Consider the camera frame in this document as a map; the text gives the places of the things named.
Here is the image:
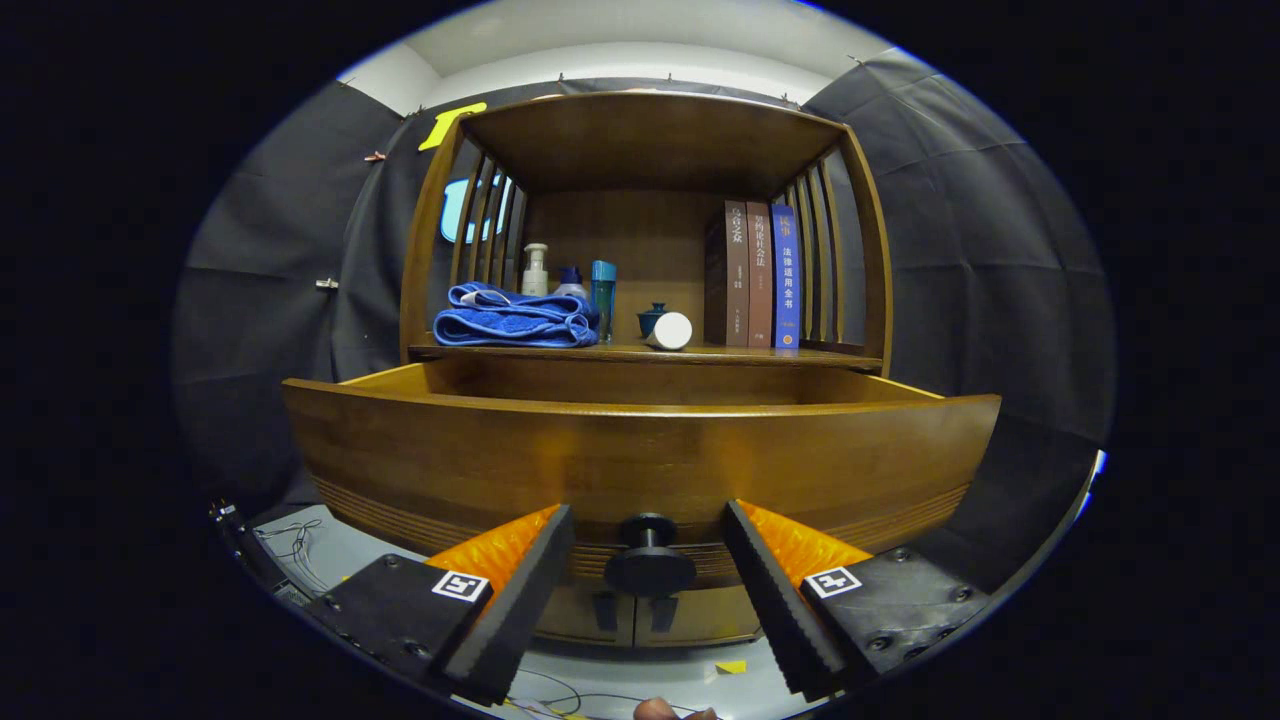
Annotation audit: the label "folded blue towel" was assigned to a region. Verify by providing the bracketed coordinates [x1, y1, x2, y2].
[432, 282, 601, 349]

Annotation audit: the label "wooden cabinet door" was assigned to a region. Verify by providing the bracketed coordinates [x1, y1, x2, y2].
[635, 585, 766, 647]
[535, 585, 636, 647]

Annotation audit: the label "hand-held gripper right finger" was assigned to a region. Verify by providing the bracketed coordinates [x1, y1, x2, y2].
[722, 500, 991, 701]

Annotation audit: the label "thin black floor cable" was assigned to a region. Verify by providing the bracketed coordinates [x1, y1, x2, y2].
[505, 668, 641, 719]

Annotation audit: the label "dark brown book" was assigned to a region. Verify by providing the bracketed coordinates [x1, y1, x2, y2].
[704, 200, 750, 348]

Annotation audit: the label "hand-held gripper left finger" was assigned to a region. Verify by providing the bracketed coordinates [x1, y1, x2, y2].
[305, 503, 576, 706]

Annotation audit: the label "black backdrop cloth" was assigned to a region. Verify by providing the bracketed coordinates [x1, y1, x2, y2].
[170, 45, 1116, 591]

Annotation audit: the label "brown wooden cabinet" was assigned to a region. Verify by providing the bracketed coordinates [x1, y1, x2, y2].
[400, 90, 894, 649]

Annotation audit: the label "reddish brown book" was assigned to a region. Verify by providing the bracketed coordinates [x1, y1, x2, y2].
[746, 202, 774, 349]

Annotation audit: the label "tangled grey floor cables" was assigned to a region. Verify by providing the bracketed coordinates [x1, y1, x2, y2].
[250, 515, 331, 591]

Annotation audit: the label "blue book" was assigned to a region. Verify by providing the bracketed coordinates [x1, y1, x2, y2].
[770, 205, 801, 350]

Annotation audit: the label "wooden countertop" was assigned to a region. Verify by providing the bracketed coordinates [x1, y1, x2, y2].
[408, 340, 884, 369]

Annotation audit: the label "white tube with green end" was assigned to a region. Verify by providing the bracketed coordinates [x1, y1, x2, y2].
[648, 311, 694, 352]

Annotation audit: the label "slim teal bottle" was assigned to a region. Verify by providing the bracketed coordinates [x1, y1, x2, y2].
[590, 260, 618, 344]

